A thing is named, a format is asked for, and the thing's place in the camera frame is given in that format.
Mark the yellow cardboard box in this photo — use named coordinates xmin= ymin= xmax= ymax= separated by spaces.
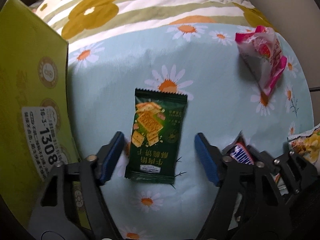
xmin=1 ymin=0 xmax=80 ymax=226

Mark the striped floral duvet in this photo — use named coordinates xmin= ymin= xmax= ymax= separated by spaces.
xmin=31 ymin=0 xmax=271 ymax=48

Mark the white speckled corn snack bag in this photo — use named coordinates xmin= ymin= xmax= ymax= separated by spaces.
xmin=287 ymin=124 xmax=319 ymax=165

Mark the light blue daisy cloth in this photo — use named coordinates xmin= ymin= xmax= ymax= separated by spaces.
xmin=68 ymin=23 xmax=314 ymax=239

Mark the pink white marshmallow bag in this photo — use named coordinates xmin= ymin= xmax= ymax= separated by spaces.
xmin=235 ymin=25 xmax=287 ymax=96

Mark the green cracker packet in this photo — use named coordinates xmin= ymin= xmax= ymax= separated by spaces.
xmin=124 ymin=88 xmax=188 ymax=184

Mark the Snickers candy bar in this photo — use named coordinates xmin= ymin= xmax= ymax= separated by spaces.
xmin=222 ymin=131 xmax=254 ymax=165

